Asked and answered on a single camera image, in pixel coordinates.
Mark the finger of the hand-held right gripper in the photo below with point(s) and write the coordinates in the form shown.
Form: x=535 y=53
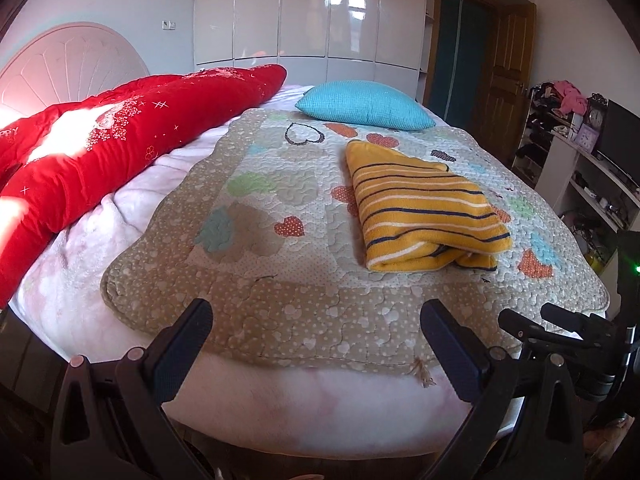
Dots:
x=522 y=329
x=570 y=316

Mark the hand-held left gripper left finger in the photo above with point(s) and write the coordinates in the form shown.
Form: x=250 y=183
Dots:
x=185 y=342

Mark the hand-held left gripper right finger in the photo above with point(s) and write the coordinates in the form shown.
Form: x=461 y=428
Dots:
x=450 y=347

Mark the yellow striped towel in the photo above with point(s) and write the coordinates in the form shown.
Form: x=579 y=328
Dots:
x=420 y=205

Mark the pink clothes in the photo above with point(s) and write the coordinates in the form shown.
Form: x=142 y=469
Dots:
x=570 y=97

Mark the heart-patterned quilted blanket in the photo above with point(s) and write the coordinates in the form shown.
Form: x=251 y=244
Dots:
x=280 y=260

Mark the pink round bed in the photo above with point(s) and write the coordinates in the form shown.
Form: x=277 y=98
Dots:
x=80 y=260

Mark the white shelf unit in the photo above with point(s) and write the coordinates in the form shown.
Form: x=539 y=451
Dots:
x=575 y=175

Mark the small purple clock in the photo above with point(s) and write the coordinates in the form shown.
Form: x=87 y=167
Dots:
x=587 y=138

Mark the black flat screen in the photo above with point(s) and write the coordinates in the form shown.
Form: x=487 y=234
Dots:
x=620 y=135

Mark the dark table clock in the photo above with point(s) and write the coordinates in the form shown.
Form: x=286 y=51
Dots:
x=596 y=116

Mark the red duvet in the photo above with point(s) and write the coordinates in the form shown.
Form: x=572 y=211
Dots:
x=100 y=155

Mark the brown wooden door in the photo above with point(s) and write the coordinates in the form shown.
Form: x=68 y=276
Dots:
x=507 y=70

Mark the blue pillow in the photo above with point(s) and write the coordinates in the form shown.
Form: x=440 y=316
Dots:
x=365 y=105

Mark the dark teal curtain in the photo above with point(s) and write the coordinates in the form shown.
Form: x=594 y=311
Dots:
x=455 y=50

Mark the white round headboard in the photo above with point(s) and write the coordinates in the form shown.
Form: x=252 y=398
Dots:
x=65 y=65

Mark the glossy white wardrobe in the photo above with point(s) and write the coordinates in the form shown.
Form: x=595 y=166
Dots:
x=310 y=10

